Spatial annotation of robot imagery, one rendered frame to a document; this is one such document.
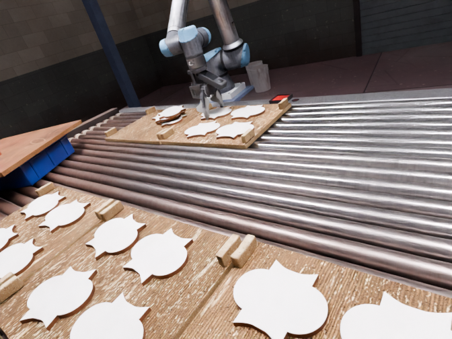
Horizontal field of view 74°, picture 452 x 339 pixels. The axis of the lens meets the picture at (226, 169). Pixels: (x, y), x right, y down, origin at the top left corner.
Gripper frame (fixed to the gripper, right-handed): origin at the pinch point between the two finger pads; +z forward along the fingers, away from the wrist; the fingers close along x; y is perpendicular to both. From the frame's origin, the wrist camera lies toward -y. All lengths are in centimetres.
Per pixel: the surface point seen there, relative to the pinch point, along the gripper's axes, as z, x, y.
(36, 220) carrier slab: 0, 76, 12
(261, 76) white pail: 68, -312, 170
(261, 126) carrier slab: 0.8, 12.1, -29.6
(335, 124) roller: 3, 6, -53
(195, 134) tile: -0.4, 20.8, -5.6
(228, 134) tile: -0.3, 20.7, -21.2
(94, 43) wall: -49, -280, 515
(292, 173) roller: 3, 36, -51
